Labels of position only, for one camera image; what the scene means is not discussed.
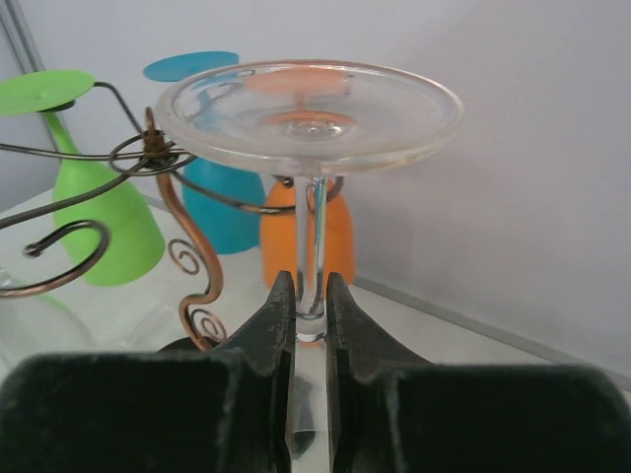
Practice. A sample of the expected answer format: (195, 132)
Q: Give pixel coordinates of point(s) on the green plastic wine glass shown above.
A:
(136, 242)

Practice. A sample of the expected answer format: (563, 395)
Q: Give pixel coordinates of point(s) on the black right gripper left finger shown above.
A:
(224, 410)

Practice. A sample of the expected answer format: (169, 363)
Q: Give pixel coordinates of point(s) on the clear champagne flute front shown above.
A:
(40, 325)

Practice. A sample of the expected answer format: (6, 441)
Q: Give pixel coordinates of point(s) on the orange plastic wine glass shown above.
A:
(278, 233)

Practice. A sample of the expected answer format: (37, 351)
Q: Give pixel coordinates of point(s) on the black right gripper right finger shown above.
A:
(390, 410)

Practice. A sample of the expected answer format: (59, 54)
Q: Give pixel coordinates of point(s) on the clear champagne flute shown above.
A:
(400, 118)
(40, 325)

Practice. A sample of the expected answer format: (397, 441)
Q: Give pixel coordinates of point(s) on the blue plastic wine glass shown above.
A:
(230, 229)

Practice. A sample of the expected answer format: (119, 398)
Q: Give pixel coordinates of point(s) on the clear champagne flute back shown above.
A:
(400, 118)

